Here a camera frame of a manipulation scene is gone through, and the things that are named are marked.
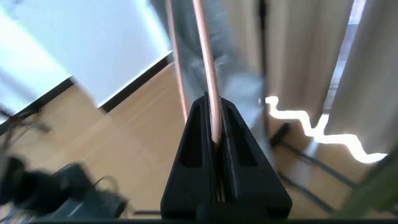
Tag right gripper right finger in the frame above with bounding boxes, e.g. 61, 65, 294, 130
217, 96, 293, 218

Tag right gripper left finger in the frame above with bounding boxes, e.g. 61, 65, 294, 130
160, 92, 218, 218

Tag pink clothes hanger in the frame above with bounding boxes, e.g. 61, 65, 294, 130
164, 0, 223, 146

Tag pale grey shorts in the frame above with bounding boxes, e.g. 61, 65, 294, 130
150, 0, 274, 162

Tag green long-sleeved shirt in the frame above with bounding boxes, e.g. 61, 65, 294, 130
332, 146, 398, 219

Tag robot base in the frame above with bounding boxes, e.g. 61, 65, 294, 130
0, 155, 129, 220

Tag black clothes rack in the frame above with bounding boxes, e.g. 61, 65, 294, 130
257, 0, 398, 218

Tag beige curtain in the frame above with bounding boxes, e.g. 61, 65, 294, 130
222, 0, 398, 155

